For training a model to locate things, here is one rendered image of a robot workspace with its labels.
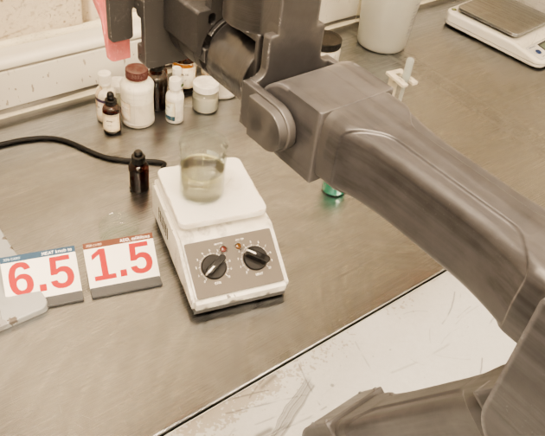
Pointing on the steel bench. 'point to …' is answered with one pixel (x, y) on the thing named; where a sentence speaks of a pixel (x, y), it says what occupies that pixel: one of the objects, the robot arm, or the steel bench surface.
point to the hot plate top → (243, 201)
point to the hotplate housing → (173, 237)
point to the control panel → (235, 274)
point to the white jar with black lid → (331, 44)
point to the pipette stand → (398, 80)
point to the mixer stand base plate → (12, 312)
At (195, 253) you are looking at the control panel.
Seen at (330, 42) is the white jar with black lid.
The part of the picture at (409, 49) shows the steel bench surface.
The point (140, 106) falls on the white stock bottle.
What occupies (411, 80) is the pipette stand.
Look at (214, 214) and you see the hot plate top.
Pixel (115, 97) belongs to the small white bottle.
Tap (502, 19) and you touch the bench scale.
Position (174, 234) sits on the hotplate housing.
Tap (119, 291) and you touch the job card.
